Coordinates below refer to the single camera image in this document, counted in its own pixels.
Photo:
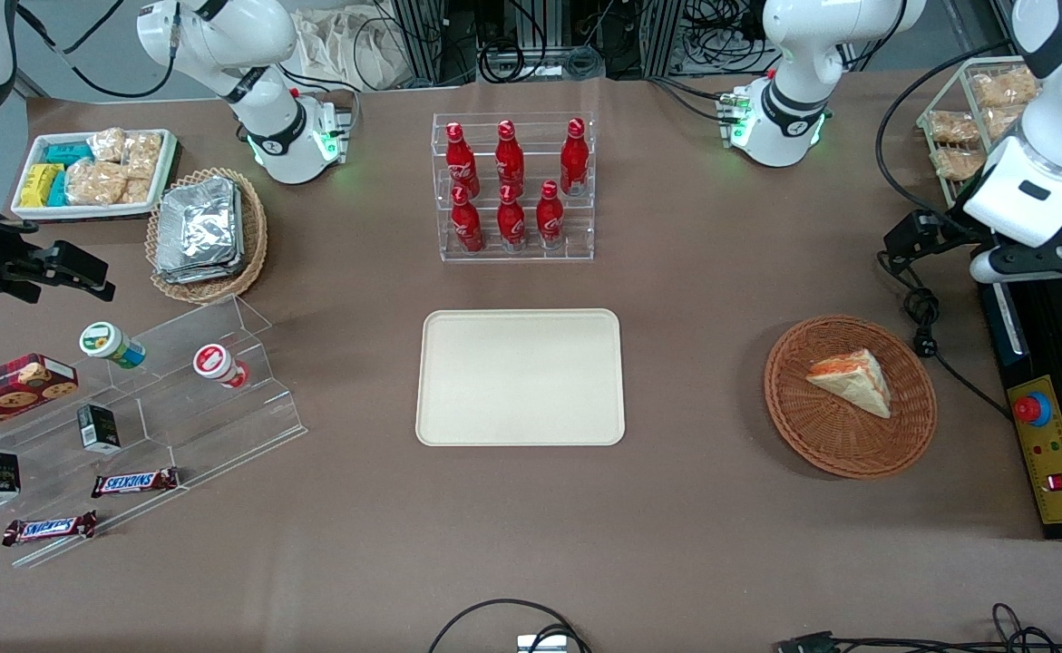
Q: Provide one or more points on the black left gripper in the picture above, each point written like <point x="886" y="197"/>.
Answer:
<point x="948" y="229"/>

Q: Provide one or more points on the triangular sandwich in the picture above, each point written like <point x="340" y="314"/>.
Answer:
<point x="852" y="385"/>

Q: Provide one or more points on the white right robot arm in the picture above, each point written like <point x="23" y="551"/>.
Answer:
<point x="258" y="100"/>

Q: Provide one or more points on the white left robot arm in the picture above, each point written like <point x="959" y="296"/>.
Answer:
<point x="789" y="100"/>

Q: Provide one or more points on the white rectangular snack tray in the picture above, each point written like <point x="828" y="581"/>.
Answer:
<point x="32" y="210"/>

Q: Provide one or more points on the oval wicker basket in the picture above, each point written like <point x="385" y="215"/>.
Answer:
<point x="254" y="236"/>

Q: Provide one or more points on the round brown wicker basket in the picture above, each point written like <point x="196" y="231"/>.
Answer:
<point x="821" y="435"/>

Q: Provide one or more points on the beige rectangular serving tray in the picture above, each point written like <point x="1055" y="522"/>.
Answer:
<point x="520" y="376"/>

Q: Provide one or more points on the green lidded cup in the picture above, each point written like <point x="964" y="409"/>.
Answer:
<point x="109" y="345"/>

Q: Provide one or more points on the clear bag of fried snacks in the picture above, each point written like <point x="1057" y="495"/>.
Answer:
<point x="955" y="163"/>
<point x="1002" y="88"/>
<point x="1004" y="121"/>
<point x="952" y="127"/>

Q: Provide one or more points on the teal snack packet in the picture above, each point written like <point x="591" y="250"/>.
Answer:
<point x="58" y="190"/>
<point x="68" y="152"/>

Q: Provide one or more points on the clear bag of crackers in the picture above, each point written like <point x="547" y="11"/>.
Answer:
<point x="106" y="143"/>
<point x="143" y="154"/>
<point x="95" y="183"/>
<point x="137" y="190"/>

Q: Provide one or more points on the yellow snack packet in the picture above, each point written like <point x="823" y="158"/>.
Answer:
<point x="36" y="184"/>

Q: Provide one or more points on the silver foil pack stack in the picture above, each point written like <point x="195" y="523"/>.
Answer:
<point x="197" y="231"/>

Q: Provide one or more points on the black appliance housing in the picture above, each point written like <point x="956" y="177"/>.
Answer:
<point x="1002" y="336"/>

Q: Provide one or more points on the red cookie box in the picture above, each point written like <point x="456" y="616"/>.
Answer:
<point x="9" y="390"/>

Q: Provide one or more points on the red lidded cup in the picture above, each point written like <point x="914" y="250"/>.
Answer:
<point x="216" y="365"/>

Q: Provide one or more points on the clear acrylic step shelf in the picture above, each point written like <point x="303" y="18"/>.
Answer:
<point x="222" y="426"/>

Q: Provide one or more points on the red emergency stop button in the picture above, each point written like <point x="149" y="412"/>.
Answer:
<point x="1031" y="409"/>

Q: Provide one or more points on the brown snickers bar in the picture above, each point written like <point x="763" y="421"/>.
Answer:
<point x="134" y="482"/>
<point x="50" y="528"/>

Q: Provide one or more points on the yellow control panel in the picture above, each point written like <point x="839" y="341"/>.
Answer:
<point x="1061" y="472"/>

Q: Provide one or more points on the beige cloth bag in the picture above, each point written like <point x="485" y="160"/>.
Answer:
<point x="340" y="50"/>

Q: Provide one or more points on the red cola bottle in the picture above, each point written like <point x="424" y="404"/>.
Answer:
<point x="461" y="163"/>
<point x="467" y="227"/>
<point x="511" y="225"/>
<point x="550" y="219"/>
<point x="574" y="159"/>
<point x="510" y="159"/>

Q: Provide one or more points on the clear acrylic bottle rack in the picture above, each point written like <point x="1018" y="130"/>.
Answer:
<point x="530" y="258"/>

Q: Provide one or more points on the small silver device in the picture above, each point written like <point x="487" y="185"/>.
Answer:
<point x="541" y="644"/>

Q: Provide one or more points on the aluminium frame post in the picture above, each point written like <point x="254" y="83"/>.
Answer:
<point x="662" y="36"/>
<point x="422" y="41"/>

